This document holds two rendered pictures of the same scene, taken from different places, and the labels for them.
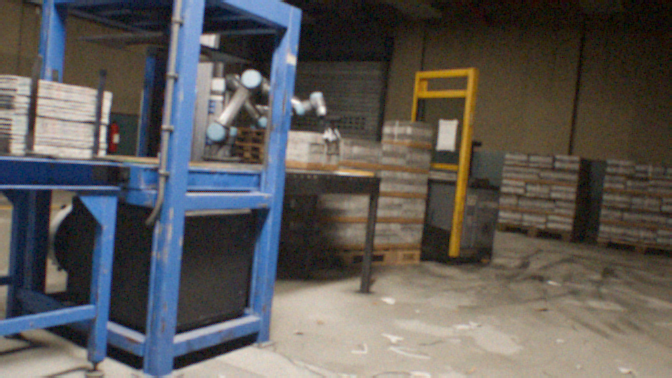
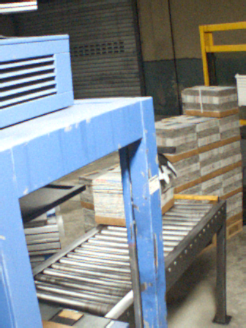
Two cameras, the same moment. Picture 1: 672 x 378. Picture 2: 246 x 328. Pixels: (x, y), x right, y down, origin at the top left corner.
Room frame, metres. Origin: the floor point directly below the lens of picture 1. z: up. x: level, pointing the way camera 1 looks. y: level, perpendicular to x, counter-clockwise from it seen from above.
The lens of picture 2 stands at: (1.30, 0.44, 1.70)
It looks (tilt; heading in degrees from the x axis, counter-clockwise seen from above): 13 degrees down; 358
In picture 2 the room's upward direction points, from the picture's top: 6 degrees counter-clockwise
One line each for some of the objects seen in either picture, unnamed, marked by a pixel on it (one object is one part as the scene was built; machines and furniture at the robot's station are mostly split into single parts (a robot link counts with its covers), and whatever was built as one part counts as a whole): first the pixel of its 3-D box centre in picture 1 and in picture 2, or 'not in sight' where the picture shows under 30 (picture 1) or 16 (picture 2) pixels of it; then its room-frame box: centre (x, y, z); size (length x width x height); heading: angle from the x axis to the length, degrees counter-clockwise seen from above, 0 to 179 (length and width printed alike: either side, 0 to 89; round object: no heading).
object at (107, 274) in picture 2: not in sight; (97, 274); (3.20, 0.51, 0.77); 0.47 x 0.05 x 0.05; 59
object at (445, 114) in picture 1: (441, 130); (239, 85); (5.67, -0.87, 1.28); 0.57 x 0.01 x 0.65; 39
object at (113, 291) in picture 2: not in sight; (81, 288); (3.09, 0.58, 0.77); 0.47 x 0.05 x 0.05; 59
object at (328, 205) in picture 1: (337, 214); (159, 213); (4.94, 0.05, 0.42); 1.17 x 0.39 x 0.83; 129
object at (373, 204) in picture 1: (369, 243); (221, 272); (3.91, -0.20, 0.34); 0.06 x 0.06 x 0.68; 59
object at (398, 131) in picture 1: (401, 191); (215, 162); (5.39, -0.52, 0.65); 0.39 x 0.30 x 1.29; 39
